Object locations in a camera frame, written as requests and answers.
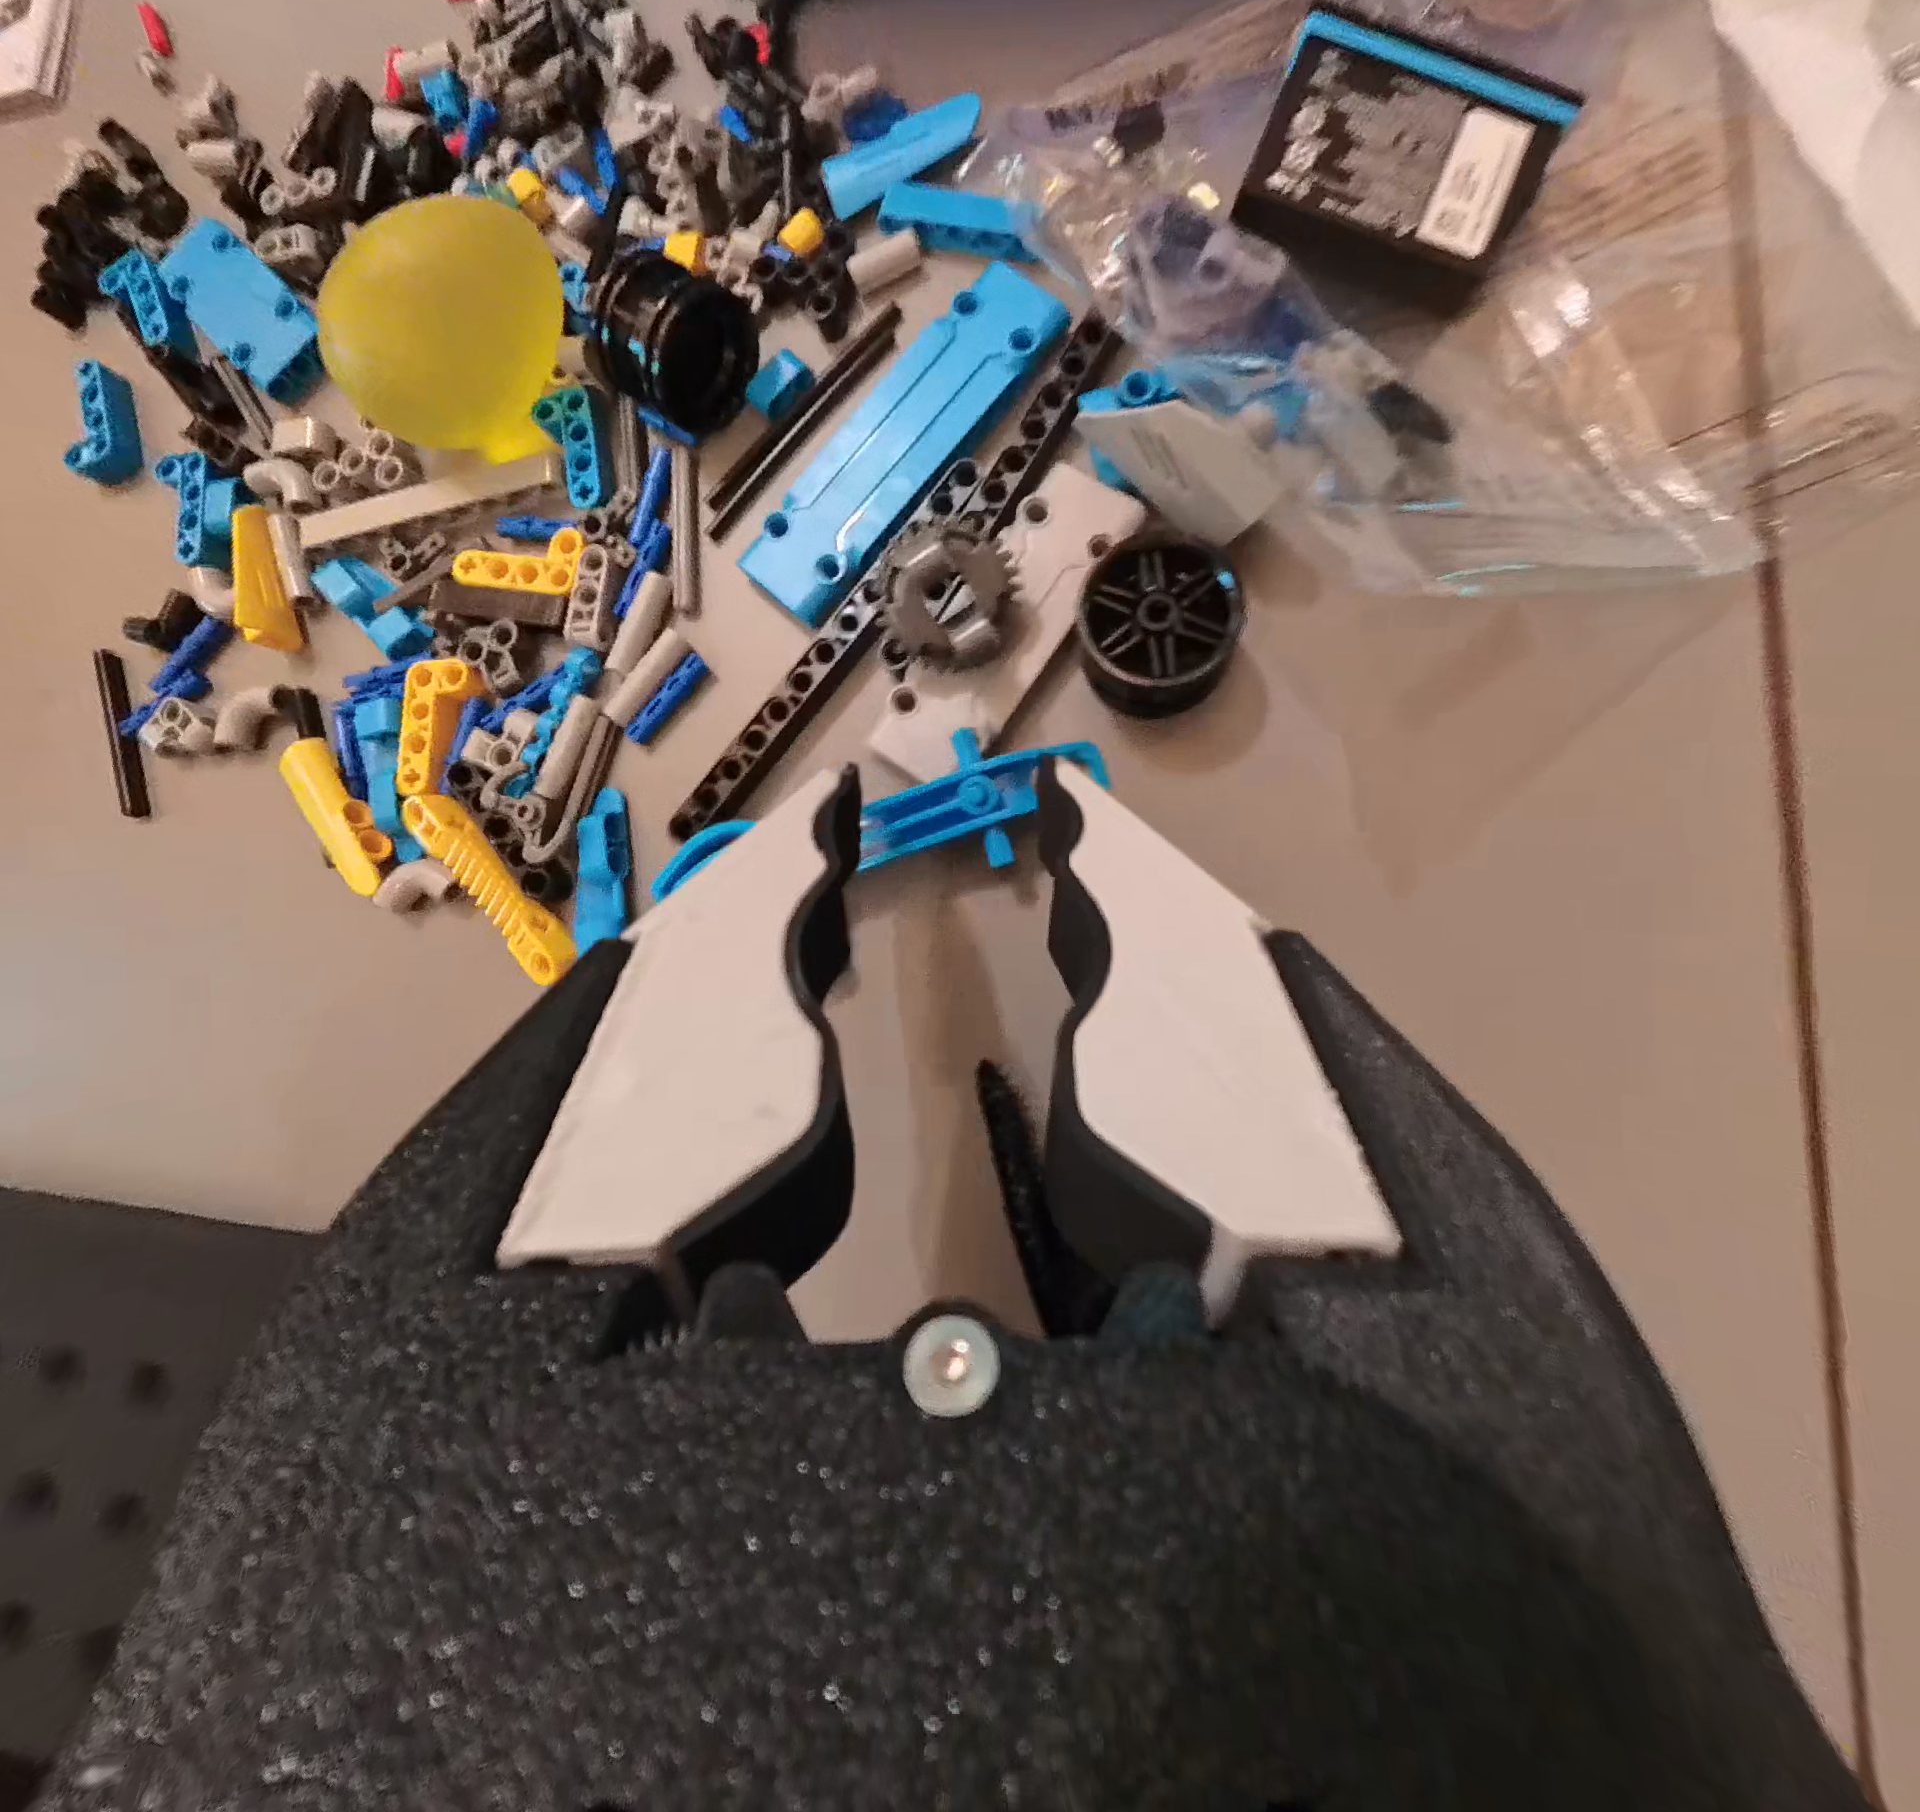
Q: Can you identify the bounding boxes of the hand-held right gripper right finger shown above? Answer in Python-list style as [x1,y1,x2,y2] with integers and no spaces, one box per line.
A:
[1035,759,1407,1321]

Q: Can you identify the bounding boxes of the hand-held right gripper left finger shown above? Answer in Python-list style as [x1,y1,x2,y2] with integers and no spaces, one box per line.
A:
[494,764,865,1321]

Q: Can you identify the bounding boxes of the blue winged block piece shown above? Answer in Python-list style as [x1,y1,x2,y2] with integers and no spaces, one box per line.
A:
[650,732,1115,901]

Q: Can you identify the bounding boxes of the pile of building block pieces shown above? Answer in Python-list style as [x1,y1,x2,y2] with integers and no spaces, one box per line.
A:
[30,0,1254,990]

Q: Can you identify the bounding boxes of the grey desk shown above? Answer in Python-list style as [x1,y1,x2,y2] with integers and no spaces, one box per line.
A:
[0,0,1920,1812]

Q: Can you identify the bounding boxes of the long black holed beam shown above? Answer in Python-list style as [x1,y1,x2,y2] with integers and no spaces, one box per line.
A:
[669,309,1129,841]

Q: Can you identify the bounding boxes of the black spoked wheel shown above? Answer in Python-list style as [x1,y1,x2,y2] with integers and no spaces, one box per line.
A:
[1075,534,1250,722]

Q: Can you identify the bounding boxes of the grey gear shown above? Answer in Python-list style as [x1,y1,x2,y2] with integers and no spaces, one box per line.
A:
[874,520,1034,668]

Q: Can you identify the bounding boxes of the grey panel piece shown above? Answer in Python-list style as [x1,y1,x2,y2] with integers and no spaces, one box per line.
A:
[866,460,1152,783]

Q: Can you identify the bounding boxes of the long blue panel piece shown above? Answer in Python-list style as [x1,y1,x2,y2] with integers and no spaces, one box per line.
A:
[739,263,1078,632]

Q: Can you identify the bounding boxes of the yellow translucent ball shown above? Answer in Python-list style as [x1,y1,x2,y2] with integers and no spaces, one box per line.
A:
[315,192,568,460]

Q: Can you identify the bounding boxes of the clear plastic bags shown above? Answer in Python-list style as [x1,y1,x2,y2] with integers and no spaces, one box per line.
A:
[984,0,1920,602]

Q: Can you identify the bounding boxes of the black battery box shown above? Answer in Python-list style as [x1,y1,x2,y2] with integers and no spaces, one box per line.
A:
[1227,5,1586,317]

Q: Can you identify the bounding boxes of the black ring tyre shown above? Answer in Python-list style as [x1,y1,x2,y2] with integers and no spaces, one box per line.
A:
[582,239,761,444]

